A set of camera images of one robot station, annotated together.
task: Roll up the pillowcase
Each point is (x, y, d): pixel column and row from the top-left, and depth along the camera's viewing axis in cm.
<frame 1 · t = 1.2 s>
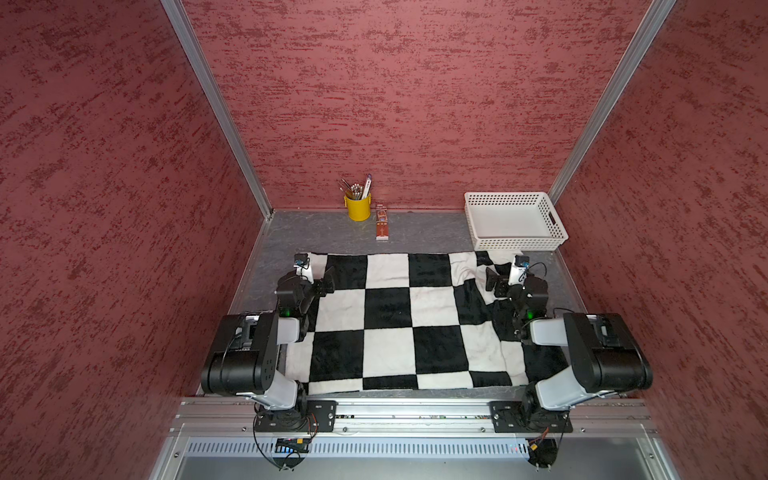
left hand: (319, 271, 93), fingers open
right hand: (500, 270, 94), fingers open
black white checkered pillowcase: (409, 321, 92), on the table
yellow pencil cup: (358, 210, 118), point 5 cm above the table
white perforated plastic basket: (513, 220, 120), on the table
bundle of pencils: (356, 190, 106), point 18 cm above the table

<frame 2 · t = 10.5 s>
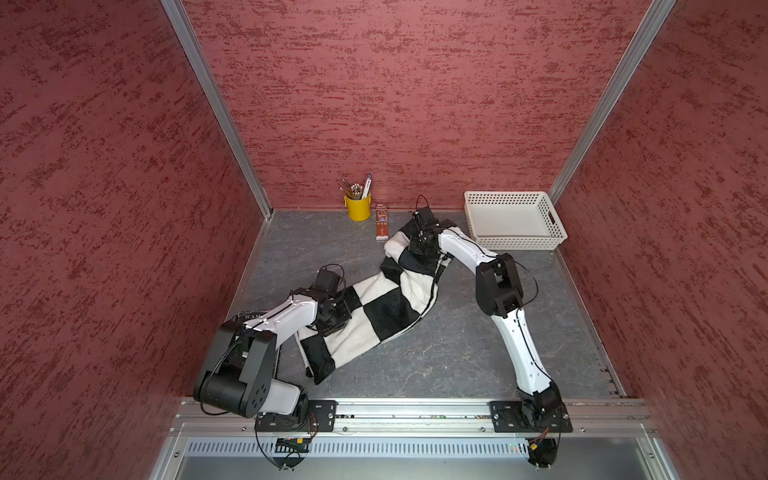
left hand: (345, 328, 89), fingers closed
right hand: (416, 253, 107), fingers closed
black white checkered pillowcase: (384, 307, 93), point 3 cm above the table
the other named things where they were.

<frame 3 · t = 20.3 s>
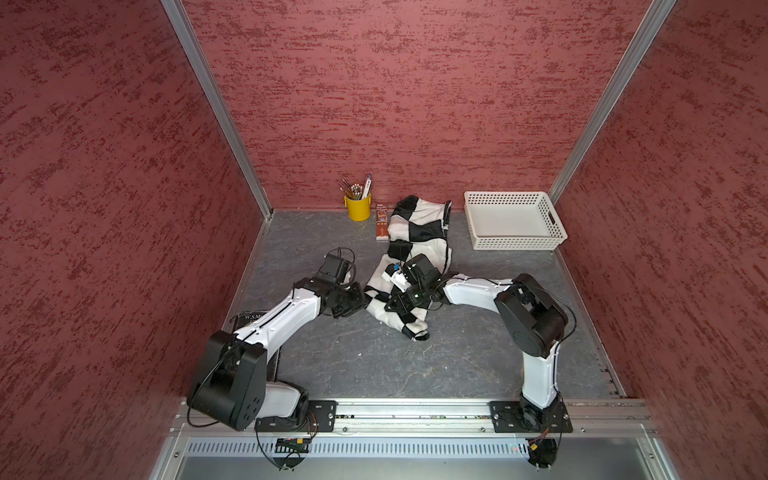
left hand: (365, 309, 85), fingers open
right hand: (389, 310, 91), fingers closed
black white checkered pillowcase: (417, 226, 116), point 3 cm above the table
the other named things where they were.

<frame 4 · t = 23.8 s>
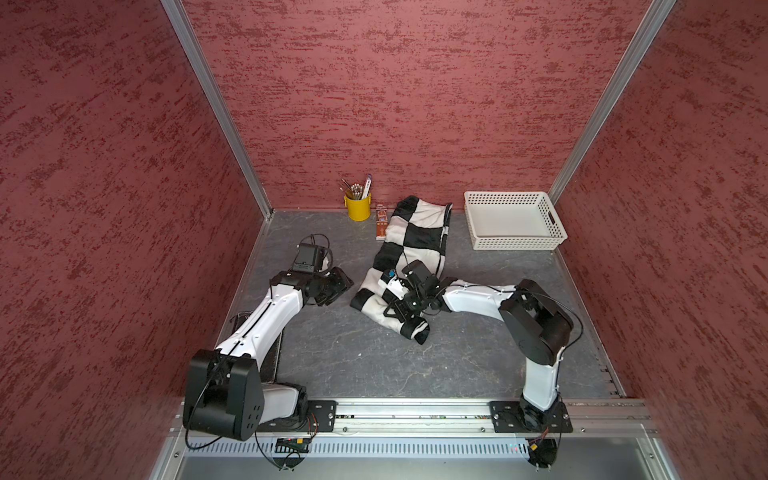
left hand: (348, 291, 85), fingers open
right hand: (388, 316, 90), fingers closed
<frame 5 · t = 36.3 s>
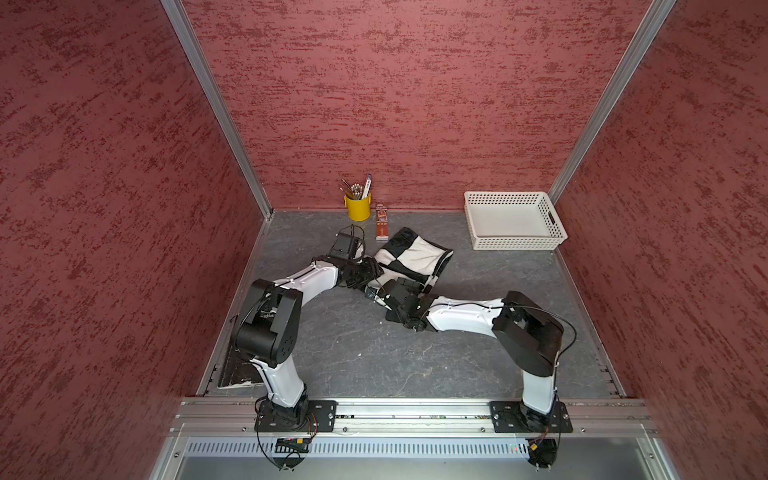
left hand: (377, 278, 94), fingers open
right hand: (402, 294, 93), fingers open
black white checkered pillowcase: (407, 255, 107), point 2 cm above the table
the other named things where they were.

